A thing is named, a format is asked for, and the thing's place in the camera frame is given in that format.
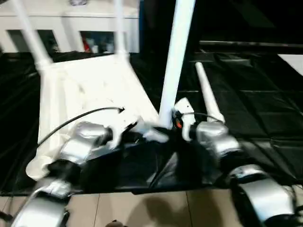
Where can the black mat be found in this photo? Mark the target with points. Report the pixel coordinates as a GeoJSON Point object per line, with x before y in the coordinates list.
{"type": "Point", "coordinates": [265, 104]}

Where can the small clear glass jar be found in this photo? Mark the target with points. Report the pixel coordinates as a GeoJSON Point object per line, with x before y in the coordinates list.
{"type": "Point", "coordinates": [78, 2]}

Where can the red bottle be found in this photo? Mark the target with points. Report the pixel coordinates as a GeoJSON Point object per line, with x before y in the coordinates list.
{"type": "Point", "coordinates": [86, 45]}

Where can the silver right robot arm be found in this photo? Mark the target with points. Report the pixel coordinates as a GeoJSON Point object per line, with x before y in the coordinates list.
{"type": "Point", "coordinates": [227, 146]}

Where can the white plastic table leg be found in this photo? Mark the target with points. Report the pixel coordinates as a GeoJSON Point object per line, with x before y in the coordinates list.
{"type": "Point", "coordinates": [31, 33]}
{"type": "Point", "coordinates": [208, 94]}
{"type": "Point", "coordinates": [176, 52]}
{"type": "Point", "coordinates": [120, 28]}

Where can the white flat board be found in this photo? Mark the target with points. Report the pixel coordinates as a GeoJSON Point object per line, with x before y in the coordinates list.
{"type": "Point", "coordinates": [292, 64]}

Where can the white cabinet with glass doors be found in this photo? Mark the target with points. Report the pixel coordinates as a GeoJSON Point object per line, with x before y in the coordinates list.
{"type": "Point", "coordinates": [66, 19]}

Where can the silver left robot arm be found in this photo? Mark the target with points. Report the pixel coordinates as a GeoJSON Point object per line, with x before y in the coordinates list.
{"type": "Point", "coordinates": [71, 151]}

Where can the dark metal rail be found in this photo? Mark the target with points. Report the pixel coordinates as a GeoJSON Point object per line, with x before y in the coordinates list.
{"type": "Point", "coordinates": [251, 46]}

